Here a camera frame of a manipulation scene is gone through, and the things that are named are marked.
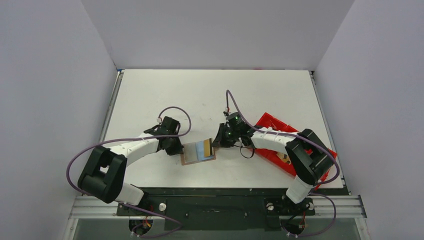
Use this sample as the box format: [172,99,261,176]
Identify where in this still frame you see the tan striped credit card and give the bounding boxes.
[203,138,214,158]

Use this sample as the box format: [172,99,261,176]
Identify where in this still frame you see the brown leather card holder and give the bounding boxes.
[180,140,216,166]

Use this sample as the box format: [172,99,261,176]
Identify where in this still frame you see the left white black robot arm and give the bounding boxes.
[77,116,183,206]

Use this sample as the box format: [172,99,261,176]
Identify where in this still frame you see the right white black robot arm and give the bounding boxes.
[211,112,335,204]

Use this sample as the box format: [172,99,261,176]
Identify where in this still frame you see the tan cards in tray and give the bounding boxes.
[276,152,291,165]

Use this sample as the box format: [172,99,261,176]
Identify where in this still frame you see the red plastic compartment tray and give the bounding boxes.
[253,112,338,191]

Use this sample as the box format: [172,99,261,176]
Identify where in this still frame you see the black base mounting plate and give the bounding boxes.
[110,187,316,234]

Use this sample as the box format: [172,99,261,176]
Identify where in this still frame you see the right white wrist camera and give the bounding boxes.
[223,107,231,117]

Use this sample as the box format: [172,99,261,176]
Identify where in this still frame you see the aluminium frame rail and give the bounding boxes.
[69,195,367,219]

